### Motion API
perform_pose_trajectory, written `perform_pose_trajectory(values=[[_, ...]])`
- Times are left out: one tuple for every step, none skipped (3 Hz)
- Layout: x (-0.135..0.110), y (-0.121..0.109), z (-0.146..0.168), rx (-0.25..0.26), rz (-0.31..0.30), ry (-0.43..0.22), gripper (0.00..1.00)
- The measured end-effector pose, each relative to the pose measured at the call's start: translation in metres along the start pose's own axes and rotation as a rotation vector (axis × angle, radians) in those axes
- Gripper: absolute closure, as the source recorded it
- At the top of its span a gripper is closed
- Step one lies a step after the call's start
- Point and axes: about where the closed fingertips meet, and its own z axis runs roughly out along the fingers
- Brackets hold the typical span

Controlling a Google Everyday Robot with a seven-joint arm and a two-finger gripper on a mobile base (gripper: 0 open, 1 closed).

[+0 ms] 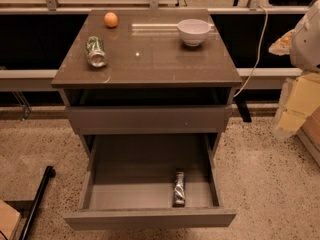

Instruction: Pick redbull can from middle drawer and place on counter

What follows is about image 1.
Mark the black pole on floor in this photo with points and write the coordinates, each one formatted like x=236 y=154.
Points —
x=48 y=174

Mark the white bowl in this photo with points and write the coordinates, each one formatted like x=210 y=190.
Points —
x=193 y=31

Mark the cardboard box corner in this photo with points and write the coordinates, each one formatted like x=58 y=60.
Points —
x=9 y=220

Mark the open grey middle drawer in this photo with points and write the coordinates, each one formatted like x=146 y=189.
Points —
x=130 y=180

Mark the orange fruit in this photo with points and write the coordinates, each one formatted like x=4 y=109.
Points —
x=111 y=20

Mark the green soda can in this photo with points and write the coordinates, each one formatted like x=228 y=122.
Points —
x=96 y=55

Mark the grey drawer cabinet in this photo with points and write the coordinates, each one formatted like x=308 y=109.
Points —
x=148 y=64

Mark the closed grey top drawer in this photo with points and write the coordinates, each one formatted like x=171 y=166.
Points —
x=148 y=120

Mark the silver blue redbull can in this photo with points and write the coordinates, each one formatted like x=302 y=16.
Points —
x=179 y=190

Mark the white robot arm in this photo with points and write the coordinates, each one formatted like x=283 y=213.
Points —
x=305 y=48

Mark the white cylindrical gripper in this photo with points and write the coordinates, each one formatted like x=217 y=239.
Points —
x=307 y=47

